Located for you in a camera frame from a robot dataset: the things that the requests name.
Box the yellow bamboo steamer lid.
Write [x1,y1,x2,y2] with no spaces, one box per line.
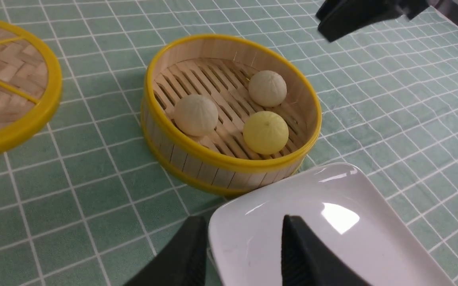
[0,21,62,154]

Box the white square plate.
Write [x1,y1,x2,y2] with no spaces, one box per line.
[208,163,453,286]

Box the yellow steamed bun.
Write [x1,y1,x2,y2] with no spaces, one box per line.
[243,111,289,155]

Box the white steamed bun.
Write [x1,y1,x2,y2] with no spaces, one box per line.
[173,94,218,137]
[248,70,287,108]

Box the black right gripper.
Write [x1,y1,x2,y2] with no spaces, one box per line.
[316,0,430,43]

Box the yellow bamboo steamer basket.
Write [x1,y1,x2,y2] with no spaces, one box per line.
[140,34,322,197]

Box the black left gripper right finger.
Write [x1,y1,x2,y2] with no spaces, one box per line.
[281,215,369,286]

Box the green checkered tablecloth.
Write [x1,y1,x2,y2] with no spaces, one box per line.
[0,0,458,286]

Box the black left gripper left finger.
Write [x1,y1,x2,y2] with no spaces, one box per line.
[125,216,208,286]

